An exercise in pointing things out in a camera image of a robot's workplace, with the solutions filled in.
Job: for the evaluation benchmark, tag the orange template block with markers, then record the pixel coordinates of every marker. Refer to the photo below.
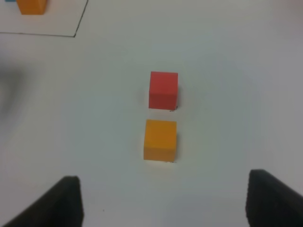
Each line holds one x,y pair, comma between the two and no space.
32,7

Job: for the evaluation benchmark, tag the orange loose block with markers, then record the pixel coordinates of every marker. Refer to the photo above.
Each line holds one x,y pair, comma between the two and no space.
160,140

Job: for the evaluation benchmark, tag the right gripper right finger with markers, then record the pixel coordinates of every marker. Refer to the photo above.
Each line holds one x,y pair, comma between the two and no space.
271,203

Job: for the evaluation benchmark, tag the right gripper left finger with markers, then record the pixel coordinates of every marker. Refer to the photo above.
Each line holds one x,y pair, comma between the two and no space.
60,206

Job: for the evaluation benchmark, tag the red block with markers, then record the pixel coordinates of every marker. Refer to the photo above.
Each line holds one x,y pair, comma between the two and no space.
163,90

